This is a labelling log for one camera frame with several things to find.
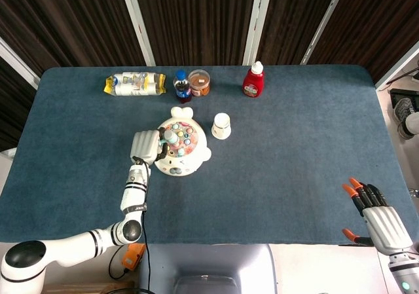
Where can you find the grey sneaker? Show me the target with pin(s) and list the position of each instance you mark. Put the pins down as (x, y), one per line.
(403, 109)

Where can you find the blue table cloth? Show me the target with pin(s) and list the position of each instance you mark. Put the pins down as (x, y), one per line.
(278, 176)

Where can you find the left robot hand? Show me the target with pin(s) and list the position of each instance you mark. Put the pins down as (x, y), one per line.
(144, 145)

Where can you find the white partition post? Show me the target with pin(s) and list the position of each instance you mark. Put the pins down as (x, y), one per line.
(257, 22)
(137, 22)
(16, 61)
(397, 68)
(324, 22)

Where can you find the cola bottle with blue cap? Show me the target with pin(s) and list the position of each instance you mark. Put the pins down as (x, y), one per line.
(182, 89)

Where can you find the teal toy hammer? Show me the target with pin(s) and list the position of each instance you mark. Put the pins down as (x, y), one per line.
(171, 137)

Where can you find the red ketchup squeeze bottle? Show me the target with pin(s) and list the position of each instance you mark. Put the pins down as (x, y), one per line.
(253, 84)

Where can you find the orange device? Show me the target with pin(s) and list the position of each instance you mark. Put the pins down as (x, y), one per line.
(132, 258)

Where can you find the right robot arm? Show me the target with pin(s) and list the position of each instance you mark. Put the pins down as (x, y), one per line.
(404, 274)

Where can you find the white paper cup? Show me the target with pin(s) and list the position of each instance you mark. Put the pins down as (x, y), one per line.
(221, 127)

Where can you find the grey robot torso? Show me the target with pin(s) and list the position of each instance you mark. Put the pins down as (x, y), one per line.
(209, 268)

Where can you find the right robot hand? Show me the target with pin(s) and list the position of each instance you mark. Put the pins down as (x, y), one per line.
(386, 225)

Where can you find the plastic pack of white rolls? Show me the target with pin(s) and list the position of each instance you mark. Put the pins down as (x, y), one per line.
(134, 84)

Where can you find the clear jar with orange snacks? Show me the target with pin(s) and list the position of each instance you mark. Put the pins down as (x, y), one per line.
(200, 82)

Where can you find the white seal whack-a-mole toy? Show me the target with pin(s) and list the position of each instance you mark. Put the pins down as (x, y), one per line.
(183, 163)

